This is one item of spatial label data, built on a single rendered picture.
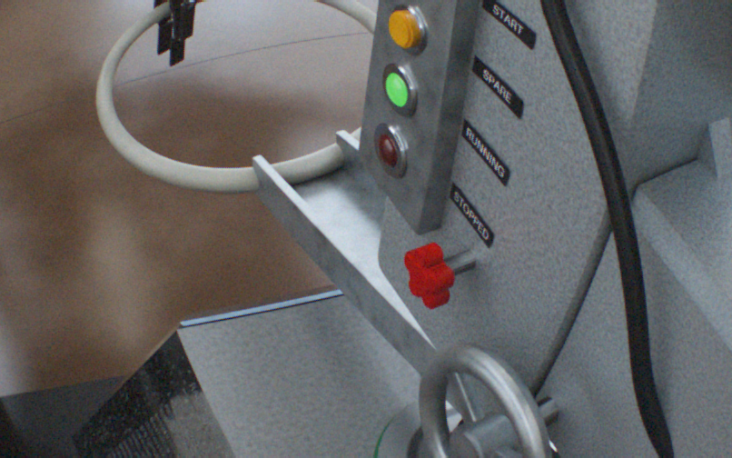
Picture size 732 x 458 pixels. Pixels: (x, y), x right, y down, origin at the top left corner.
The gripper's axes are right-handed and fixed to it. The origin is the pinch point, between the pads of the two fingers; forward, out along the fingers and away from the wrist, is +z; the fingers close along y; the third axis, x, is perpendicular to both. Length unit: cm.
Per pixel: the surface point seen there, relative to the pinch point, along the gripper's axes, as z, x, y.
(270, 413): -3, -29, 66
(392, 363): -3, -13, 69
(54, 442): 83, -59, 11
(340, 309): -2, -12, 59
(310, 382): -3, -22, 65
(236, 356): -2, -27, 58
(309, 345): -2, -19, 61
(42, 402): 84, -55, -2
